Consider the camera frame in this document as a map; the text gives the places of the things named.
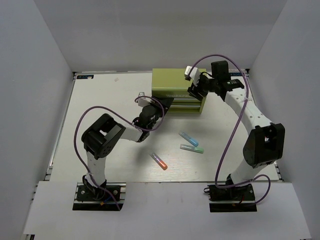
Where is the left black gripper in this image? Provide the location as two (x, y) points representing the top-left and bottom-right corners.
(147, 95), (174, 131)

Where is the blue highlighter pen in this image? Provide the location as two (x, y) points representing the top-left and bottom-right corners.
(178, 131), (199, 147)

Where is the green highlighter pen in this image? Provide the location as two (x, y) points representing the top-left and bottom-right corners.
(180, 144), (204, 154)

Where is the orange highlighter pen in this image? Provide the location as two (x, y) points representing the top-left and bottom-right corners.
(149, 152), (168, 171)

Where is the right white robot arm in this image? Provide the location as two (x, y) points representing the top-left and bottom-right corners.
(184, 60), (285, 200)

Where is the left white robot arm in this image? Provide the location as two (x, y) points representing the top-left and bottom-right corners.
(81, 95), (174, 200)

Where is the green metal drawer cabinet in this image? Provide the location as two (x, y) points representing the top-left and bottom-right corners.
(151, 68), (206, 114)

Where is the right blue label sticker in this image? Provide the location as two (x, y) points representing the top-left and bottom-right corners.
(229, 72), (243, 77)

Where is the blue label sticker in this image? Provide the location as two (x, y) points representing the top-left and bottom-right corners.
(229, 72), (243, 77)
(76, 74), (94, 80)

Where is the left blue label sticker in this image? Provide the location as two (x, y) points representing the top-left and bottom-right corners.
(76, 74), (94, 80)

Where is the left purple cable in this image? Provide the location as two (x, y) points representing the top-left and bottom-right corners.
(73, 96), (167, 211)

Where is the purple cable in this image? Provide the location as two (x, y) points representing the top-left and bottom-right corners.
(191, 54), (272, 206)
(73, 96), (167, 211)

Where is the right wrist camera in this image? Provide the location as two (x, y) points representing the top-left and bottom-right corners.
(184, 66), (201, 86)

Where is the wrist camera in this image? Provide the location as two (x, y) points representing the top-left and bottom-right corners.
(135, 92), (151, 108)
(184, 66), (201, 86)

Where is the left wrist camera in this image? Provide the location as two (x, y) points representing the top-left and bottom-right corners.
(135, 92), (151, 108)

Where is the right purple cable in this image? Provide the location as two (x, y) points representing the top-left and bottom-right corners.
(191, 54), (272, 206)

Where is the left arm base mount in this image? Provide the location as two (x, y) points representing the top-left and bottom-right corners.
(72, 182), (126, 212)

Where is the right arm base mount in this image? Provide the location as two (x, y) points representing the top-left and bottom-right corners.
(203, 184), (257, 213)

